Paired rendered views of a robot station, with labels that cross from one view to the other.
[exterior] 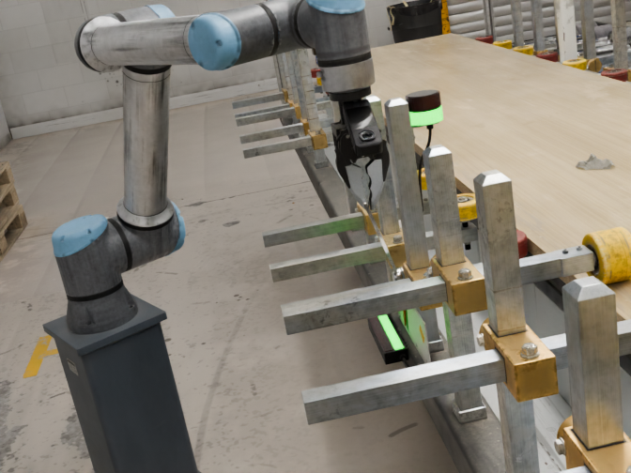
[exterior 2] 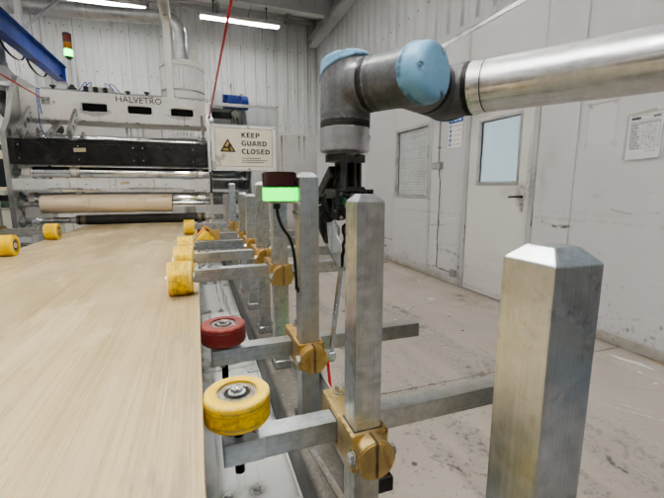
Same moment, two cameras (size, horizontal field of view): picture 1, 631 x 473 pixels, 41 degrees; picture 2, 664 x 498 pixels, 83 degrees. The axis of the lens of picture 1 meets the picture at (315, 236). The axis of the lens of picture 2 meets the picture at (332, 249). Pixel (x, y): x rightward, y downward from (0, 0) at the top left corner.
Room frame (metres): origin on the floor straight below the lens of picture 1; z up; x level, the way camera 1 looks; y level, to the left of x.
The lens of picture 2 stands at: (2.09, -0.31, 1.15)
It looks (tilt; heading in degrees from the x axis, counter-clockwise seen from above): 9 degrees down; 165
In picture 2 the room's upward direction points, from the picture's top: straight up
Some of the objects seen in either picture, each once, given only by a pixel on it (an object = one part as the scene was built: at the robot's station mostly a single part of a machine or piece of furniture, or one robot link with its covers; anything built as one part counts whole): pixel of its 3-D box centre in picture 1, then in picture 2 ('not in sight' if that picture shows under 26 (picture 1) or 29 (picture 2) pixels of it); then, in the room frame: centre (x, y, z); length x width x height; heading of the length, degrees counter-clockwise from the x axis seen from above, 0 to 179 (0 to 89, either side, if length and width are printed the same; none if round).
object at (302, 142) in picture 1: (304, 142); not in sight; (2.88, -0.02, 0.81); 0.43 x 0.03 x 0.04; 94
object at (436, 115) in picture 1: (424, 114); (280, 194); (1.43, -0.22, 1.14); 0.06 x 0.06 x 0.02
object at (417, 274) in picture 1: (424, 281); (303, 346); (1.41, -0.18, 0.85); 0.13 x 0.06 x 0.05; 4
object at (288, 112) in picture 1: (289, 113); not in sight; (3.38, 0.01, 0.83); 0.43 x 0.03 x 0.04; 94
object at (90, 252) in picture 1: (88, 252); not in sight; (2.12, 0.60, 0.79); 0.17 x 0.15 x 0.18; 125
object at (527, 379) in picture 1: (515, 354); (261, 254); (0.91, -0.21, 0.95); 0.13 x 0.06 x 0.05; 4
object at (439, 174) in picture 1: (454, 297); (280, 287); (1.18, -0.19, 0.91); 0.03 x 0.03 x 0.48; 4
